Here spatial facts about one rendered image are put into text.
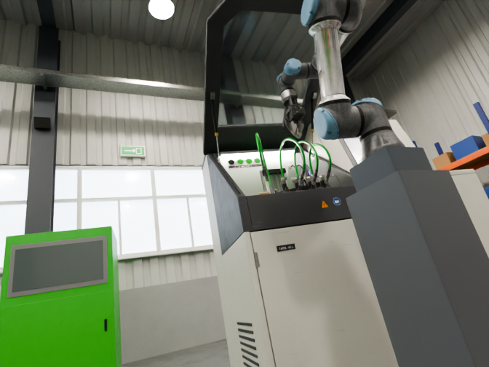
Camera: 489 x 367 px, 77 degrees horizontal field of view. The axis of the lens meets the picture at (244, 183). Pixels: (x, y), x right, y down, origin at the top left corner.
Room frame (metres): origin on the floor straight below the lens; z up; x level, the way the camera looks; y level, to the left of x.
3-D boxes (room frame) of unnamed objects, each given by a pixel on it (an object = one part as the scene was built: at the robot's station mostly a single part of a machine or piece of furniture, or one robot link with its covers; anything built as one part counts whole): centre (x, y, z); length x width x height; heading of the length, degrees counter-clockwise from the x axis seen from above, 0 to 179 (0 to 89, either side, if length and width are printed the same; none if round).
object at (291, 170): (1.95, -0.37, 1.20); 0.13 x 0.03 x 0.31; 107
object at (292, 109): (1.32, -0.31, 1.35); 0.09 x 0.08 x 0.12; 17
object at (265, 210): (1.40, -0.29, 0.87); 0.62 x 0.04 x 0.16; 107
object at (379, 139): (1.03, -0.51, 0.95); 0.15 x 0.15 x 0.10
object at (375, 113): (1.02, -0.50, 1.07); 0.13 x 0.12 x 0.14; 102
